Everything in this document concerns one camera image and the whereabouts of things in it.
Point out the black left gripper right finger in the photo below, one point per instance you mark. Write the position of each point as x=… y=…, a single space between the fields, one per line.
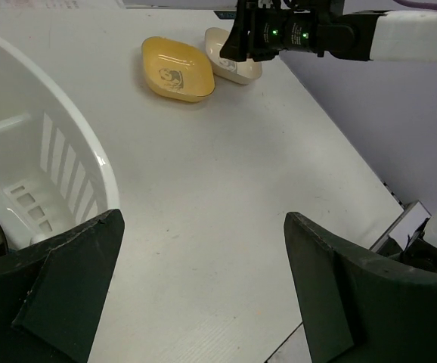
x=356 y=305

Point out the white plastic dish bin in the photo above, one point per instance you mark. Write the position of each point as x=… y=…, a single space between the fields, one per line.
x=54 y=173

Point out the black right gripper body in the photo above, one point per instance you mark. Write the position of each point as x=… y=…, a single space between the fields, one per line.
x=266 y=28

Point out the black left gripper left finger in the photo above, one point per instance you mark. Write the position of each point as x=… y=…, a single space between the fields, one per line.
x=52 y=293

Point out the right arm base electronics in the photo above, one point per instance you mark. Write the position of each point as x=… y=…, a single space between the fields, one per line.
x=403 y=240

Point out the cream square panda dish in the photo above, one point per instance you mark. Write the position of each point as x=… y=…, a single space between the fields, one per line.
x=242 y=73

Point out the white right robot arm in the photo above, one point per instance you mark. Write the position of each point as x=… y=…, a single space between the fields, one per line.
x=408 y=35

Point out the yellow square panda dish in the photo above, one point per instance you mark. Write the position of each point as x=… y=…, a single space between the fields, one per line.
x=176 y=70

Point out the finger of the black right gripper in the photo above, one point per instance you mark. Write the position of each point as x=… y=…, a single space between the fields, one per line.
x=236 y=45

